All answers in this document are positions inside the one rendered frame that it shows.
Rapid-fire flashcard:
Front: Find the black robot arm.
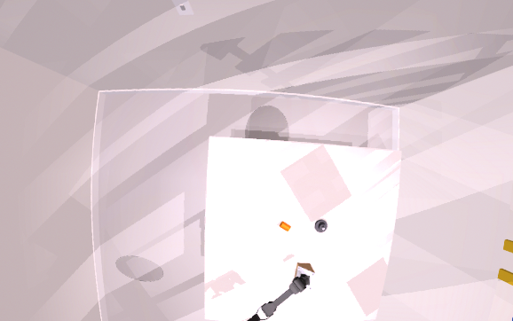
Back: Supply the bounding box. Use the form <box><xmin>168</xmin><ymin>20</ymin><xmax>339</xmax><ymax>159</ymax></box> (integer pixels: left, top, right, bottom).
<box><xmin>247</xmin><ymin>273</ymin><xmax>311</xmax><ymax>321</ymax></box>

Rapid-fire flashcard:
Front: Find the orange knob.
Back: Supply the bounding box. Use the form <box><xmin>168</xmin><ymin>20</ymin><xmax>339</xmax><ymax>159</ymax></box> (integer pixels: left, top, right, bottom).
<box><xmin>280</xmin><ymin>221</ymin><xmax>291</xmax><ymax>231</ymax></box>

